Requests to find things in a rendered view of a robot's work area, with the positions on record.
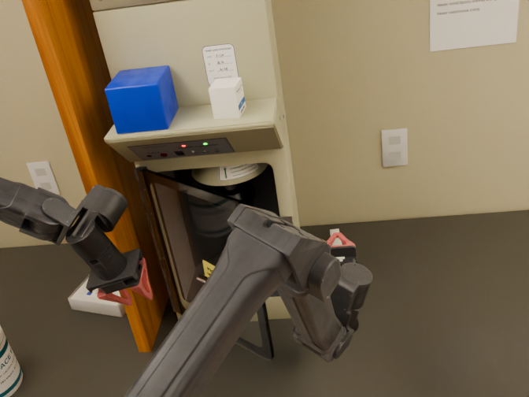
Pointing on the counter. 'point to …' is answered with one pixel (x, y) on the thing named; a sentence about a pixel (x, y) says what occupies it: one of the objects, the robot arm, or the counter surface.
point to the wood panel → (75, 8)
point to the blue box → (142, 99)
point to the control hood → (211, 129)
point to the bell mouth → (227, 174)
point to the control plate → (183, 148)
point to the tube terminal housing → (260, 32)
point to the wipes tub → (8, 369)
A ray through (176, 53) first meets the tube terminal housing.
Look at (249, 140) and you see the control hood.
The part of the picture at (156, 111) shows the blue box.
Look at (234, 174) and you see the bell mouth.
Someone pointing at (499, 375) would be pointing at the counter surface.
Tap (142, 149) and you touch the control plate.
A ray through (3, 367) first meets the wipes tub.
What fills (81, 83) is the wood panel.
